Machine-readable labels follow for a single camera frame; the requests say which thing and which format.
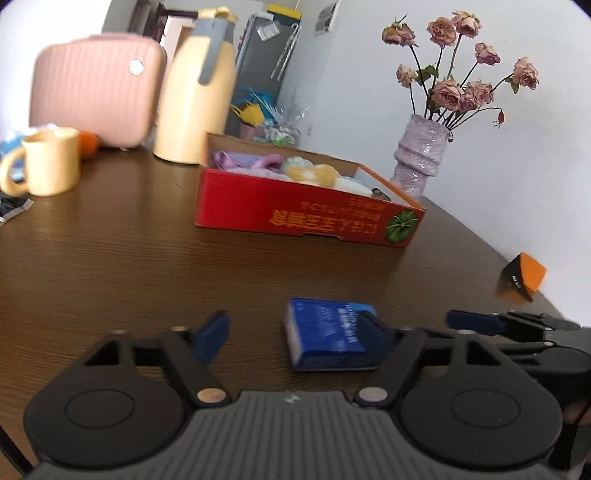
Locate purple textured vase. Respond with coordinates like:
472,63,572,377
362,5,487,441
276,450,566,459
391,114,453,199

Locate blue tissue pack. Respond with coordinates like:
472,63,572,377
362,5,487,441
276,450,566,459
284,298,384,372

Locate yellow ceramic mug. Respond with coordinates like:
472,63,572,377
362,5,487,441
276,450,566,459
1,128,81,197

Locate grey refrigerator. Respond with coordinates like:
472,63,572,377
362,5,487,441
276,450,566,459
230,12,301,107

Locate dried pink roses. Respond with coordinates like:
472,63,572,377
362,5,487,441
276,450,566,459
381,10,540,133

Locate yellow box on fridge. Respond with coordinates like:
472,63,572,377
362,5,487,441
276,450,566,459
266,4,303,20

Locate cluttered storage rack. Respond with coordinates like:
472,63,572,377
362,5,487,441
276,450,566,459
230,88,308,148

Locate blue white package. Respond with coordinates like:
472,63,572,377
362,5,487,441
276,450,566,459
0,131,33,183

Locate clear plastic wrappers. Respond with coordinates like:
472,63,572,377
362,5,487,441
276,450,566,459
0,192,34,226

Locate wall electrical panel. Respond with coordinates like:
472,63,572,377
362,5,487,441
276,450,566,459
315,1,341,36

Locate yellow plush toy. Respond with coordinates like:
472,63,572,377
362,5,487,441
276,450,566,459
286,164,341,188

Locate orange fruit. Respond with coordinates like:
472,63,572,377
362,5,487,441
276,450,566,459
79,131,100,159

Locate green iridescent soft bag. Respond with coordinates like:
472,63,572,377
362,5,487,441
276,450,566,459
280,156,315,174

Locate pink mini suitcase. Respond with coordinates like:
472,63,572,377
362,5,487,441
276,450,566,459
29,34,166,149

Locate yellow thermos jug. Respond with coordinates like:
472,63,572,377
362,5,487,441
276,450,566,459
153,7,236,165

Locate red cardboard box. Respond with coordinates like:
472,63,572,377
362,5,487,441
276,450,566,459
195,134,425,247

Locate orange black case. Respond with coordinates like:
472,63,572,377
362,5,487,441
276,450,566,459
498,252,547,302

